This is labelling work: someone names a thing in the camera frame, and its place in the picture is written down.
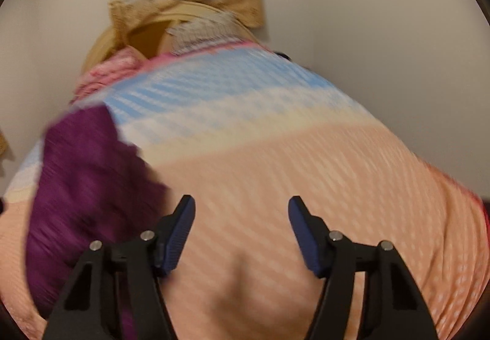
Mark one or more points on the cream wooden headboard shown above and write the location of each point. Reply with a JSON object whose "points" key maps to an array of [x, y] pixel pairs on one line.
{"points": [[145, 32]]}

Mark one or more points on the purple hooded puffer jacket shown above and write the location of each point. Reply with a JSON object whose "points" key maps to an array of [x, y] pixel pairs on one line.
{"points": [[92, 179]]}

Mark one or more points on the striped floral pillow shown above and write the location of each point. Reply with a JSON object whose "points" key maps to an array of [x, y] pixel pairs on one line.
{"points": [[206, 32]]}

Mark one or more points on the pink folded blanket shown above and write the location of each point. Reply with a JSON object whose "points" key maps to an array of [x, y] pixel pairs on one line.
{"points": [[109, 72]]}

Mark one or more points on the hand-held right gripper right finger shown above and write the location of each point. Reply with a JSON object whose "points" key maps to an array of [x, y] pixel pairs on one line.
{"points": [[306, 238]]}

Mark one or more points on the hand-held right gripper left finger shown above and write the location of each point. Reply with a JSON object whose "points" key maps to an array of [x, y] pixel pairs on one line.
{"points": [[176, 238]]}

